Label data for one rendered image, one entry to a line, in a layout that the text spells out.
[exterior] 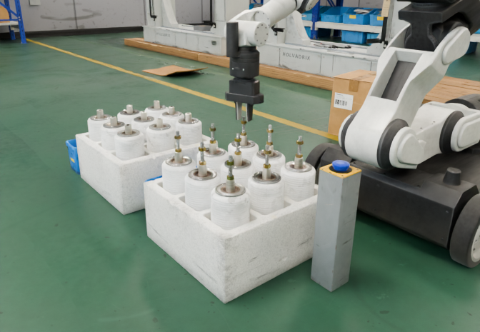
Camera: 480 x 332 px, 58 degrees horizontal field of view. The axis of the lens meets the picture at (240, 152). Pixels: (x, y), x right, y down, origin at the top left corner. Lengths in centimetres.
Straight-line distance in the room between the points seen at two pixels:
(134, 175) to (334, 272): 71
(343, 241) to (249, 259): 23
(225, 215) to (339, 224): 27
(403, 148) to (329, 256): 34
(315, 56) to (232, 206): 260
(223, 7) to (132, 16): 367
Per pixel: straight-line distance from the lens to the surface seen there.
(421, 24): 134
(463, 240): 127
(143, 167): 147
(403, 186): 133
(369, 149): 121
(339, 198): 102
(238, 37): 126
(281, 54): 377
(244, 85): 128
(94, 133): 168
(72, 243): 139
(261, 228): 106
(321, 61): 347
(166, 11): 555
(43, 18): 738
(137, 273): 122
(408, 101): 127
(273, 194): 109
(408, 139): 122
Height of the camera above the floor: 71
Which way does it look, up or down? 21 degrees down
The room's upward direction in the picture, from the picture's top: 1 degrees clockwise
